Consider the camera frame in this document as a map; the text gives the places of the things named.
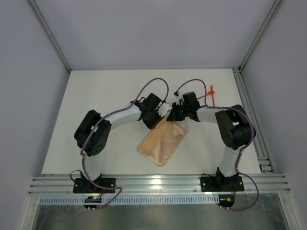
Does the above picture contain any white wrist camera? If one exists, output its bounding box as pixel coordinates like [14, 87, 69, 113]
[158, 103, 172, 117]
[173, 91, 184, 105]

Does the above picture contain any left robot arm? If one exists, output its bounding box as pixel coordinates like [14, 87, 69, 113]
[74, 93, 172, 188]

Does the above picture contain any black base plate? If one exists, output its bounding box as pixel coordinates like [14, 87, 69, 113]
[200, 173, 245, 192]
[73, 177, 116, 194]

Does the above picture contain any orange plastic fork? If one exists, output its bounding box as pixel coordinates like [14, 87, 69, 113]
[197, 91, 215, 100]

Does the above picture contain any frame post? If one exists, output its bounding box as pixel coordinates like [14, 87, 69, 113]
[238, 0, 284, 72]
[26, 0, 72, 73]

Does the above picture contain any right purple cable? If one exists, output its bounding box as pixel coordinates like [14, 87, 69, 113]
[173, 79, 260, 212]

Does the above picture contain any orange plastic knife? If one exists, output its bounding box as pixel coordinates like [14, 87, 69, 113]
[209, 85, 215, 106]

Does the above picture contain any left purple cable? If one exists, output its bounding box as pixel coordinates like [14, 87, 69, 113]
[80, 77, 170, 213]

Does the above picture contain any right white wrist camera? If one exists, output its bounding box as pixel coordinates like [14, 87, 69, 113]
[173, 91, 184, 105]

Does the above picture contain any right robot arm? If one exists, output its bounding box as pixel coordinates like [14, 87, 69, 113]
[166, 92, 256, 192]

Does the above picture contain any right side aluminium rail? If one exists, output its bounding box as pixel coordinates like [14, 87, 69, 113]
[233, 67, 275, 174]

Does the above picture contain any perforated cable tray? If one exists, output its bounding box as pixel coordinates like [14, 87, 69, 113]
[38, 194, 219, 206]

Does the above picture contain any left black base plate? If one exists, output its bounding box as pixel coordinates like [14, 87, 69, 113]
[73, 177, 116, 194]

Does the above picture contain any purple cable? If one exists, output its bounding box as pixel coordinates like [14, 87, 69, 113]
[80, 77, 170, 213]
[173, 79, 260, 212]

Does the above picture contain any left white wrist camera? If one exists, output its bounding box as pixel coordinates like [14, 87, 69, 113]
[158, 103, 172, 117]

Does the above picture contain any peach cloth napkin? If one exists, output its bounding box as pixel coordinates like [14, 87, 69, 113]
[137, 119, 188, 167]

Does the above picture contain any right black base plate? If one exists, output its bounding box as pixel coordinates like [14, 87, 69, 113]
[200, 173, 245, 192]

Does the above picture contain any right frame post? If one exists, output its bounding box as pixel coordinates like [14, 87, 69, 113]
[238, 0, 284, 72]

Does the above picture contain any aluminium front rail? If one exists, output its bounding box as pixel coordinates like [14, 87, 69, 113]
[28, 173, 290, 196]

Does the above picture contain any aluminium rail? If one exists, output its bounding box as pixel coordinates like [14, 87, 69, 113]
[233, 67, 275, 174]
[28, 173, 290, 196]

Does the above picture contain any left frame post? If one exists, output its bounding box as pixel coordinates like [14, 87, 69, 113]
[26, 0, 72, 73]

